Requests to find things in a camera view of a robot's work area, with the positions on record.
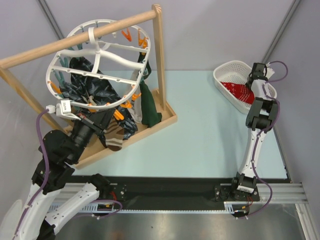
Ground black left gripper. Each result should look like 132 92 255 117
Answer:
68 107 116 162

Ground brown striped sock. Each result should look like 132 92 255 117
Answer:
101 117 125 152

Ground white plastic clip hanger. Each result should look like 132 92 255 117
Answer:
46 19 151 111

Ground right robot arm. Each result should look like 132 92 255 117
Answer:
230 62 280 201

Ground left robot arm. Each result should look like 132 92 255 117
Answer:
12 109 115 240

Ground orange plastic clothespin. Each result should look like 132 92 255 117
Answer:
113 109 125 121

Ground red patterned sock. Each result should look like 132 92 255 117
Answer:
221 82 255 105

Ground white perforated plastic basket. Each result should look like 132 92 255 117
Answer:
213 60 277 115

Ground dark leaf-print shorts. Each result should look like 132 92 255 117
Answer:
54 71 138 140

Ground orange clothespin on rim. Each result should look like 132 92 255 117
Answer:
131 92 142 101

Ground green and white t-shirt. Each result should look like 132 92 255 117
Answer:
128 60 162 128

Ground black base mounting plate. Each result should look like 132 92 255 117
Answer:
49 174 261 205

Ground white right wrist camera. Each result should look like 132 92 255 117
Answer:
264 62 275 80

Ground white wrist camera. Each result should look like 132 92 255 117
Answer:
45 99 81 121
264 62 275 80

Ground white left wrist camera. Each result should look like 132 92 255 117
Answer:
45 99 81 121

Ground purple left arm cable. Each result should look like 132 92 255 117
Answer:
14 109 51 236

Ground aluminium frame rail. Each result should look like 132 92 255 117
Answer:
34 182 308 213

